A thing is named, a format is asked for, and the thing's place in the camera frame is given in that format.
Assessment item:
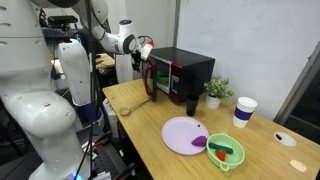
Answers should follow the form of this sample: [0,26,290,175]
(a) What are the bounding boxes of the red toy strawberry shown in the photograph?
[215,149,228,162]

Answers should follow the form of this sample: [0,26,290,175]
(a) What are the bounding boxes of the lilac round plate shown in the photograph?
[161,116,210,156]

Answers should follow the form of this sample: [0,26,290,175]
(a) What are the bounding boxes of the grey metal door frame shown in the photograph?
[272,40,320,125]

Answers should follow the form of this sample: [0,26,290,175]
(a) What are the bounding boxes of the small potted green plant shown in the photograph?
[203,75,237,110]

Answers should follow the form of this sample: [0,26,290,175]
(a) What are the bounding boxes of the silver aluminium bracket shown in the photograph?
[81,139,98,162]

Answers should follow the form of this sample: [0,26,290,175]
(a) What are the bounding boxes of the white wrist bracket red knob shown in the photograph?
[139,40,155,61]

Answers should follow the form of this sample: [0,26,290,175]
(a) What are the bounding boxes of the black arm cable blue tape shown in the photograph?
[72,0,99,180]

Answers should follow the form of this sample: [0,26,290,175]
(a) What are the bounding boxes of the black perforated breadboard table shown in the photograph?
[89,128,138,180]

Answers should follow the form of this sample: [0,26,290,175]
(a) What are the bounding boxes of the purple toy eggplant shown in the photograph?
[191,135,209,148]

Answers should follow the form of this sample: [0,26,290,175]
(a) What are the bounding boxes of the white paper cup purple band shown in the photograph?
[232,96,258,129]

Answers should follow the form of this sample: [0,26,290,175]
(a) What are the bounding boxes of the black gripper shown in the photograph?
[130,50,143,73]

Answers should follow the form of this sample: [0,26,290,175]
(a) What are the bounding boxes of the white box beside table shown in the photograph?
[101,98,118,139]

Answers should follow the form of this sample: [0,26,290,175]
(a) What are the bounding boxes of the white speckled robot link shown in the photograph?
[53,39,94,108]

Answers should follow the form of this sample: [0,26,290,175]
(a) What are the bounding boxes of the black microwave oven body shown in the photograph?
[148,46,216,104]

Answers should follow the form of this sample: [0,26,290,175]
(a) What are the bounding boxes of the light green handled bowl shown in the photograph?
[206,132,246,172]

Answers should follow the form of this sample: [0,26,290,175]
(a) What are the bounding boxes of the wooden spoon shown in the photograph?
[119,97,153,117]

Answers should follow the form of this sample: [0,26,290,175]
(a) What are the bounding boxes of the white round table disc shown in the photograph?
[273,131,297,148]

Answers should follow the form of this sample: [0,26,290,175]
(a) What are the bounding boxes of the teal toy cucumber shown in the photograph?
[208,142,235,155]

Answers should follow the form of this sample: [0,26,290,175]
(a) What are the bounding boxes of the black cup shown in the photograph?
[185,94,200,117]

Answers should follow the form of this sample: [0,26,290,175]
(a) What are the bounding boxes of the orange handled tool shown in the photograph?
[93,136,113,148]

